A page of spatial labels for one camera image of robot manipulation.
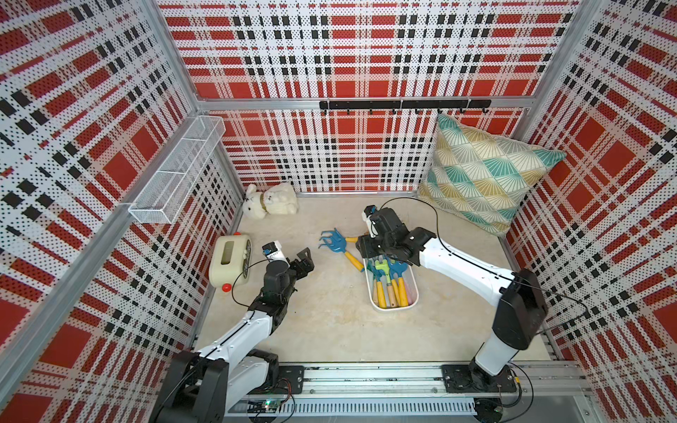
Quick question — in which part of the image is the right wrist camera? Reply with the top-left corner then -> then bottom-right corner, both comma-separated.
362,204 -> 377,238

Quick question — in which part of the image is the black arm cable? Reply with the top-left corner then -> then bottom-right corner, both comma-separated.
377,196 -> 591,335
230,257 -> 271,309

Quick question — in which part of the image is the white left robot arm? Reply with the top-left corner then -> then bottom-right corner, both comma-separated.
149,241 -> 315,422

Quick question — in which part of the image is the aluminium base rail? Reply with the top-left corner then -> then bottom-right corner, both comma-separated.
152,360 -> 588,419

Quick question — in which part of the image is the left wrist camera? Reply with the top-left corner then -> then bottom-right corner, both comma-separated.
262,241 -> 287,263

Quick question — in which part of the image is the black wall hook rail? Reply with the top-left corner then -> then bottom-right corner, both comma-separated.
319,99 -> 492,111

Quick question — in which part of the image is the white plush dog toy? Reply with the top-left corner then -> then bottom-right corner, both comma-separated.
243,183 -> 299,220

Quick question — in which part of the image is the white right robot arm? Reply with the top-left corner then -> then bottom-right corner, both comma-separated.
357,206 -> 548,379

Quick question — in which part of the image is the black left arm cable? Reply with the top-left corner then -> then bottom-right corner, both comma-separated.
230,257 -> 271,309

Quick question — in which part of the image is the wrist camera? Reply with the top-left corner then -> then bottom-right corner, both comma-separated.
362,204 -> 377,238
262,241 -> 287,263

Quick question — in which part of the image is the white wire wall basket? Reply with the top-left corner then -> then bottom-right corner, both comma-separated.
129,116 -> 225,225

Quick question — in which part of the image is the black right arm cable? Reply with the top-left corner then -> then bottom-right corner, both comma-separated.
377,196 -> 591,335

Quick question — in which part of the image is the white plastic storage box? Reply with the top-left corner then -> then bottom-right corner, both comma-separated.
363,256 -> 420,312

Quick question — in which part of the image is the cream toy radio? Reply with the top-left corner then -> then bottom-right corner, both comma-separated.
209,233 -> 252,292

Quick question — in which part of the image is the teal yellow patterned pillow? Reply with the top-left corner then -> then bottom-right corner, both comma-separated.
418,115 -> 567,237

